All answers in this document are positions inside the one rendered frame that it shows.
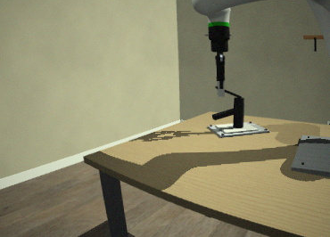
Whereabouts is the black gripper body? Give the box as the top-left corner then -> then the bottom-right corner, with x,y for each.
211,39 -> 228,57

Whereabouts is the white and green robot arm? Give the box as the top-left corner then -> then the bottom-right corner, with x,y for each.
192,0 -> 330,58

